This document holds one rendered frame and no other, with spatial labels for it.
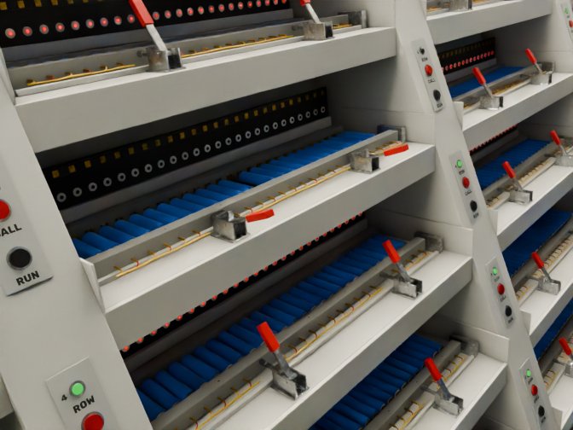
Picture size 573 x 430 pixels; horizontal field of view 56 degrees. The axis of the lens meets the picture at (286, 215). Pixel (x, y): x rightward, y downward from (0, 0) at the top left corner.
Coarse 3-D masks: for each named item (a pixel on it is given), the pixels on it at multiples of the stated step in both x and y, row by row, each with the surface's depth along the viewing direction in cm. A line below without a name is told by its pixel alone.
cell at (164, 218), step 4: (148, 208) 68; (144, 212) 68; (148, 212) 67; (152, 212) 67; (156, 212) 67; (160, 212) 66; (144, 216) 68; (148, 216) 67; (152, 216) 66; (156, 216) 66; (160, 216) 66; (164, 216) 65; (168, 216) 65; (172, 216) 65; (156, 220) 66; (160, 220) 65; (164, 220) 65; (168, 220) 64; (172, 220) 64; (176, 220) 64
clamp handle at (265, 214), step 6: (264, 210) 57; (270, 210) 57; (228, 216) 61; (246, 216) 58; (252, 216) 58; (258, 216) 57; (264, 216) 56; (270, 216) 57; (234, 222) 61; (240, 222) 60
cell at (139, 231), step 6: (120, 222) 65; (126, 222) 65; (114, 228) 65; (120, 228) 64; (126, 228) 63; (132, 228) 63; (138, 228) 62; (144, 228) 63; (132, 234) 62; (138, 234) 62
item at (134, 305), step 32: (320, 128) 96; (352, 128) 99; (384, 128) 92; (416, 128) 90; (224, 160) 81; (384, 160) 83; (416, 160) 85; (128, 192) 71; (320, 192) 73; (352, 192) 74; (384, 192) 80; (256, 224) 65; (288, 224) 66; (320, 224) 70; (192, 256) 59; (224, 256) 59; (256, 256) 63; (96, 288) 48; (128, 288) 53; (160, 288) 54; (192, 288) 57; (224, 288) 60; (128, 320) 52; (160, 320) 54
